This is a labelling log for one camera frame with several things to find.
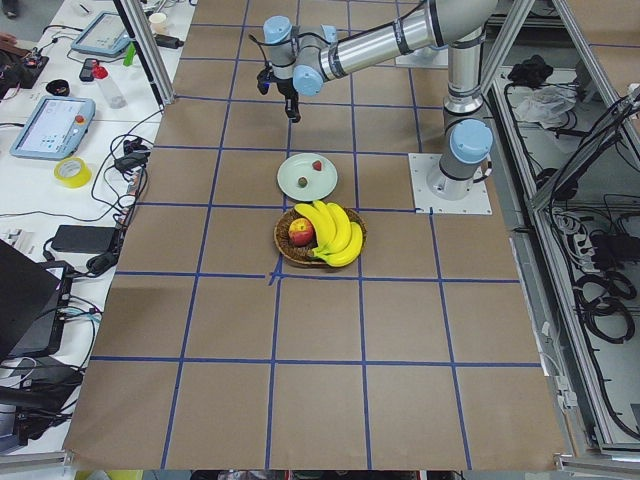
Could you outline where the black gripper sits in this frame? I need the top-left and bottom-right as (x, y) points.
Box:
(276, 78), (301, 123)

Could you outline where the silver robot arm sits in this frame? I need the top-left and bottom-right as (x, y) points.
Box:
(257, 1), (497, 162)

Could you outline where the light green plate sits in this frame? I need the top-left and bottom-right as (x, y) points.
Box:
(277, 153), (338, 202)

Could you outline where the red apple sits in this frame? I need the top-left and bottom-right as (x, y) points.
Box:
(288, 217), (315, 247)

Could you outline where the yellow banana bunch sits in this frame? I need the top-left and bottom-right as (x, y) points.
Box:
(294, 200), (366, 268)

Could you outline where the woven wicker basket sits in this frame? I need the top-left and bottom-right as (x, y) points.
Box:
(273, 200), (367, 268)

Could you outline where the white paper cup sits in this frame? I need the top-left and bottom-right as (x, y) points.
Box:
(148, 12), (168, 35)

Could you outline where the green marker bottle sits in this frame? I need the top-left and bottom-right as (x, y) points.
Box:
(123, 42), (136, 67)

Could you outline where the clear plastic bottle red cap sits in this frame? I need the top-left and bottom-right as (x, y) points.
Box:
(91, 61), (127, 109)

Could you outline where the blue teach pendant far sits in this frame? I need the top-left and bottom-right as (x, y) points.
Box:
(71, 11), (130, 57)

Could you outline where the blue teach pendant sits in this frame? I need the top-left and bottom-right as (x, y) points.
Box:
(10, 96), (96, 161)
(71, 11), (130, 57)

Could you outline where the yellow tape roll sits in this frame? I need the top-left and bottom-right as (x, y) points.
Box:
(54, 157), (92, 189)

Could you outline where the blue teach pendant near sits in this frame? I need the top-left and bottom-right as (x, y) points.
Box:
(10, 96), (96, 161)

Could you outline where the black power adapter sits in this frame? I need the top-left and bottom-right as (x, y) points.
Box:
(51, 225), (116, 254)

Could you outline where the black laptop computer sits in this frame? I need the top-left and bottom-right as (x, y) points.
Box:
(1, 242), (72, 360)

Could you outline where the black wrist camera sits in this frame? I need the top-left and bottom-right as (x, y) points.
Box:
(257, 68), (273, 95)

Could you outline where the aluminium frame post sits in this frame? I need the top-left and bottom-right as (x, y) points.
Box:
(114, 0), (175, 108)

